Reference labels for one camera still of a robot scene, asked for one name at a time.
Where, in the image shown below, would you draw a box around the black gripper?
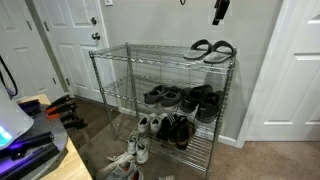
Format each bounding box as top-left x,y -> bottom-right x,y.
211,0 -> 231,26

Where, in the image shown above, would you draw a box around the grey slipper black strap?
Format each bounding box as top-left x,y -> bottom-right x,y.
183,38 -> 213,61
203,40 -> 238,65

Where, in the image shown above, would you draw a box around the black sneaker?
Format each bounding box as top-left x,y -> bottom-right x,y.
143,84 -> 169,108
160,85 -> 184,112
179,84 -> 214,114
195,90 -> 225,124

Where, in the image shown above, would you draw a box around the white panelled closet door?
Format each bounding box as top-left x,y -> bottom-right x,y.
234,0 -> 320,149

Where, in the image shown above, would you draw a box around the white baseboard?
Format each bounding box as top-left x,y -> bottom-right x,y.
218,134 -> 238,148

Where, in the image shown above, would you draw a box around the black sandal white stripes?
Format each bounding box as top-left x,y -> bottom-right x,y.
155,114 -> 178,141

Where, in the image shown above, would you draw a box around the black brown shoe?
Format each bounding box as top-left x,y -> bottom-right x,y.
176,119 -> 198,151
167,115 -> 189,146

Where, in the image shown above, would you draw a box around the white low sneaker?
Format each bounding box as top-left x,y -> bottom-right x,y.
135,137 -> 152,165
137,113 -> 158,135
149,112 -> 169,136
127,130 -> 141,155

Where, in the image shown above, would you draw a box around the white door with knob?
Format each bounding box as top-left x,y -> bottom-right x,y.
31,0 -> 119,107

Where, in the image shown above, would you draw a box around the grey sneaker orange insole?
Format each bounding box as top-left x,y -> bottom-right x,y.
95,159 -> 136,180
128,166 -> 145,180

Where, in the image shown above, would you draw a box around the black orange bar clamp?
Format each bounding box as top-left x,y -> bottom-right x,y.
45,100 -> 78,121
44,93 -> 73,111
59,111 -> 89,131

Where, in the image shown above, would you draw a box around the wooden table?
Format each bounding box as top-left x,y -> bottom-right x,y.
16,93 -> 94,180

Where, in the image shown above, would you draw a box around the chrome wire shelf rack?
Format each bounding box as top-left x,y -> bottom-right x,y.
88,41 -> 238,180

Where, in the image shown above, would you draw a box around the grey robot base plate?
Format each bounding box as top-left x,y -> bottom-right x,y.
0,103 -> 70,180

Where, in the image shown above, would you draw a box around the black bracket block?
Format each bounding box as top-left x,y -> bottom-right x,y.
18,99 -> 43,117

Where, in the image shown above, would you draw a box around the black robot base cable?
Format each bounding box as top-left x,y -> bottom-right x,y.
0,54 -> 19,100

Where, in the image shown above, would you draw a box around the black aluminium rail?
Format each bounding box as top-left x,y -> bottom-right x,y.
0,130 -> 56,160
0,143 -> 62,180

